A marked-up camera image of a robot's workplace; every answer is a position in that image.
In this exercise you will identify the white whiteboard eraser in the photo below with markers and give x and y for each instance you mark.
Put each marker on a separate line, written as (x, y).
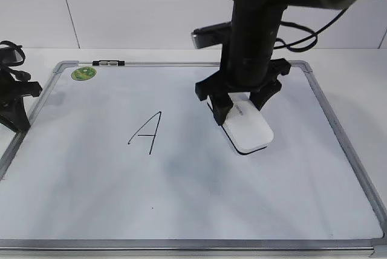
(245, 128)

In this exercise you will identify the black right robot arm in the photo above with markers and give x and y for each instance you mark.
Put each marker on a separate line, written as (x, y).
(248, 41)

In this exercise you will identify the black and clear board clip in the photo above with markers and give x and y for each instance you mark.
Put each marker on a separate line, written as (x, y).
(108, 63)

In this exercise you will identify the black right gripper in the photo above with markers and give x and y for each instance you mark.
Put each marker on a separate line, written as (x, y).
(259, 77)

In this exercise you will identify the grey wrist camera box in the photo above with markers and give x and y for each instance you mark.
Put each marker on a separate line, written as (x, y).
(211, 35)

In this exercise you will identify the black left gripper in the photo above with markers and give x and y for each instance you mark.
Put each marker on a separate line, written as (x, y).
(15, 86)

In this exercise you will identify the white board with grey frame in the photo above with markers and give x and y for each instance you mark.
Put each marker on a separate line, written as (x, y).
(131, 160)

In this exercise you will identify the round green magnet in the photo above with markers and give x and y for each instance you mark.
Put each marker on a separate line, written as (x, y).
(83, 73)

